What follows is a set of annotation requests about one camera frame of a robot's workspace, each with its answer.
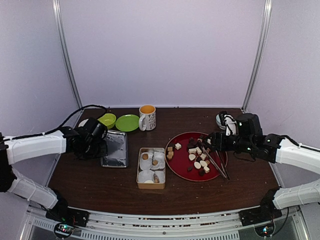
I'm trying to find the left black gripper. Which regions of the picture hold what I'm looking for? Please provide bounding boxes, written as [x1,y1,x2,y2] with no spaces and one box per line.
[82,139,108,159]

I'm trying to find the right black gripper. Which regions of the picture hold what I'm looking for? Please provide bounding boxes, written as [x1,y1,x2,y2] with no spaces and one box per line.
[202,132,254,154]

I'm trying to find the bear print tin lid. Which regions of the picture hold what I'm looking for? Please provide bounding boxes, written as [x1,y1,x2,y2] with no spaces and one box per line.
[100,129,129,169]

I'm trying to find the metal tongs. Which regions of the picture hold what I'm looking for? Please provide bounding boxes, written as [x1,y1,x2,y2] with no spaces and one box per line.
[196,138,231,181]

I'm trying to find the tan round chocolate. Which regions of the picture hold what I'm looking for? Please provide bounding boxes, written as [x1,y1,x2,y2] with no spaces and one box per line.
[142,153,149,160]

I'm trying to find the white oval chocolate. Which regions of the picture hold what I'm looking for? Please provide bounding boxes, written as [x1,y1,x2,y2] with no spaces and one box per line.
[144,180,154,184]

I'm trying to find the tan tin box base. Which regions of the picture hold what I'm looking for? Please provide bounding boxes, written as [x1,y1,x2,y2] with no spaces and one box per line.
[136,147,166,190]

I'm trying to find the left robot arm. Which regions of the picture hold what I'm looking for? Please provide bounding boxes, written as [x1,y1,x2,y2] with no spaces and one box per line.
[0,117,108,222]

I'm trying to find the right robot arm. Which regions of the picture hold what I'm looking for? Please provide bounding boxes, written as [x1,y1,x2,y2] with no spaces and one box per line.
[204,111,320,221]

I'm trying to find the dark heart chocolate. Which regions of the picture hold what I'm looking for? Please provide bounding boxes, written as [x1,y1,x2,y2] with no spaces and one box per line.
[187,137,197,149]

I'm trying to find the white rectangular chocolate block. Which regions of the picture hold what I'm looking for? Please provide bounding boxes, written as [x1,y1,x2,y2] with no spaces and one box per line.
[188,148,197,154]

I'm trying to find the white square chocolate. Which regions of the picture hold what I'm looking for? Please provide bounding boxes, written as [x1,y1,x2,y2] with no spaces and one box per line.
[174,143,182,150]

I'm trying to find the white dark bowl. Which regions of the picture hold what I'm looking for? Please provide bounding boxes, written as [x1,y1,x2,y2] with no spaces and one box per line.
[78,118,89,128]

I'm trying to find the green bowl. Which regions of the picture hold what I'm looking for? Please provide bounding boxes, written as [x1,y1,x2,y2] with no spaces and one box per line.
[98,113,117,129]

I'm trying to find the pale blue bowl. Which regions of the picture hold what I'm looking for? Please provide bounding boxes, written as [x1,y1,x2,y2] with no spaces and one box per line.
[215,113,226,130]

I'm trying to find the green plate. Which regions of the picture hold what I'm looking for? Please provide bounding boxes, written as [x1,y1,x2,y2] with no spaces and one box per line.
[115,114,140,132]

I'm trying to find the white mug orange inside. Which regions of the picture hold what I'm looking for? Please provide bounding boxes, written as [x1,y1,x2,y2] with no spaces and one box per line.
[138,105,157,131]

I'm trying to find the red round tray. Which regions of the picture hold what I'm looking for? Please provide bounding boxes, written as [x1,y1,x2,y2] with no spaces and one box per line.
[165,131,220,182]

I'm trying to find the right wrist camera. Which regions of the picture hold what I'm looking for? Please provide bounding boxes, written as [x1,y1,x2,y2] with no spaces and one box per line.
[219,112,238,136]

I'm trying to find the right black cable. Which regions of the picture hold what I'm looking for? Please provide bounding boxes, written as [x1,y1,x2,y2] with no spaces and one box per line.
[279,134,320,151]

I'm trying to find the black cable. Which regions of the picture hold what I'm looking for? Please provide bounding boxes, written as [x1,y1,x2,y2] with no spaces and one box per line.
[279,134,320,151]
[14,104,108,140]

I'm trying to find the left black cable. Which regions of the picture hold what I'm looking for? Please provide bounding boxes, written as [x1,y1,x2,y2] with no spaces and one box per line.
[14,104,108,140]

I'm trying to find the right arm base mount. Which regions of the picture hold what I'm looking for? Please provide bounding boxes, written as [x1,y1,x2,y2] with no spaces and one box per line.
[239,206,282,238]

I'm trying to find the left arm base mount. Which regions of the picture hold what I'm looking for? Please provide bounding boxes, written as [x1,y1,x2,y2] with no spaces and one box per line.
[45,208,90,239]

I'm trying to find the front aluminium rail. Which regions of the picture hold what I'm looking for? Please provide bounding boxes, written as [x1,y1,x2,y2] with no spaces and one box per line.
[19,197,311,240]

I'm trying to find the right aluminium corner post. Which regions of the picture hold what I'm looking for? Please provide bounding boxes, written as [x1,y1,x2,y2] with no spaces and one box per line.
[241,0,273,113]

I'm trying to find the aluminium corner post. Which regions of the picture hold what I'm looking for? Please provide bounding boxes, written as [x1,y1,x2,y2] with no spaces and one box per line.
[52,0,83,108]
[241,0,273,113]

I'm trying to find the left aluminium corner post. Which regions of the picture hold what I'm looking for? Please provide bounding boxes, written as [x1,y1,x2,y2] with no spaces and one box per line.
[52,0,83,108]

